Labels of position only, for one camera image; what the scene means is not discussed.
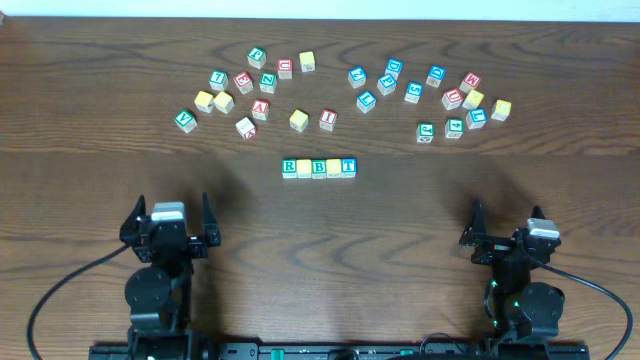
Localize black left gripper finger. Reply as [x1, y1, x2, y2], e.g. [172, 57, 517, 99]
[202, 192, 219, 235]
[124, 195, 146, 233]

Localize green R block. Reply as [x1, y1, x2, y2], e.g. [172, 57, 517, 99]
[281, 159, 298, 179]

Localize yellow O block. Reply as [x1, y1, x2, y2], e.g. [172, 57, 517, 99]
[326, 158, 342, 179]
[296, 159, 312, 178]

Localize green B block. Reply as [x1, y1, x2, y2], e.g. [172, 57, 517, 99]
[311, 159, 327, 179]

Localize blue T block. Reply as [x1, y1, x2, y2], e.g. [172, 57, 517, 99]
[341, 158, 357, 178]

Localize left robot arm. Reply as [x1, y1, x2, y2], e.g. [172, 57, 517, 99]
[120, 194, 221, 360]

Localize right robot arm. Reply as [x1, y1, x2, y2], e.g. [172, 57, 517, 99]
[459, 200, 565, 355]

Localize green 4 block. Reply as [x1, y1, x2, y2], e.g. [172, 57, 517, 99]
[445, 118, 465, 139]

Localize red sided tan block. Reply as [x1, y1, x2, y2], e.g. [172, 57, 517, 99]
[236, 117, 257, 140]

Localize yellow block far right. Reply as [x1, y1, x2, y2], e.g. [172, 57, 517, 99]
[491, 99, 512, 121]

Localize green V block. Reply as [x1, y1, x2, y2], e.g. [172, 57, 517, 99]
[174, 109, 197, 133]

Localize green j block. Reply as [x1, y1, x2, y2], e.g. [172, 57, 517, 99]
[416, 122, 435, 143]
[247, 47, 267, 69]

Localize blue L block right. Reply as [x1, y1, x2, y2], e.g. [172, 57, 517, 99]
[465, 108, 488, 129]

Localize blue l block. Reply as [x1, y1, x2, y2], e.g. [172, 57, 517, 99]
[356, 90, 377, 114]
[465, 108, 488, 129]

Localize yellow C block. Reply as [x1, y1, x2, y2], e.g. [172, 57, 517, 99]
[214, 91, 235, 114]

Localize yellow A block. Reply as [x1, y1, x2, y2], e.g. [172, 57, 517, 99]
[194, 91, 214, 113]

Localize yellow top block right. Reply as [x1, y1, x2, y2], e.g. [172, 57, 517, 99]
[462, 89, 484, 110]

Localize red V block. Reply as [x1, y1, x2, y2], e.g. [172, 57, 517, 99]
[251, 99, 270, 121]

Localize yellow block lower centre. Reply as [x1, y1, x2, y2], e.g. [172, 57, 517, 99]
[289, 109, 309, 132]

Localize green 7 block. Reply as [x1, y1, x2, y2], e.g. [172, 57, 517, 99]
[209, 70, 229, 91]

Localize red M block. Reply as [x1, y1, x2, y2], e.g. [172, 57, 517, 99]
[459, 72, 482, 93]

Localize red E block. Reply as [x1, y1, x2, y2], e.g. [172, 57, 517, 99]
[233, 71, 254, 95]

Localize blue 5 block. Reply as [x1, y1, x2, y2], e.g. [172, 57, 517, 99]
[404, 82, 424, 104]

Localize green Z block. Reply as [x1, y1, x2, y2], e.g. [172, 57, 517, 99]
[259, 72, 277, 94]

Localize red I block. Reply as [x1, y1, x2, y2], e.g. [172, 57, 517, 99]
[319, 109, 338, 131]

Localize blue D block right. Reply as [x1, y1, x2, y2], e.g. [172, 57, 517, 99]
[425, 65, 446, 88]

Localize blue d block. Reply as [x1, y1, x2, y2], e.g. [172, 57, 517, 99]
[385, 58, 404, 80]
[425, 65, 446, 88]

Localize blue L block centre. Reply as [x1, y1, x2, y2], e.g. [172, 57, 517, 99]
[356, 90, 377, 114]

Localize blue P block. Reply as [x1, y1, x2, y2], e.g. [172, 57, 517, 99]
[377, 74, 397, 96]

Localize green J block top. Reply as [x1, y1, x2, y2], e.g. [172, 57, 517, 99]
[247, 47, 267, 69]

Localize red U block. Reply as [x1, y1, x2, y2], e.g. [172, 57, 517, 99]
[277, 58, 293, 79]

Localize blue D block upper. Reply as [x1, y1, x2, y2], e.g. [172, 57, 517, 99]
[385, 58, 404, 80]

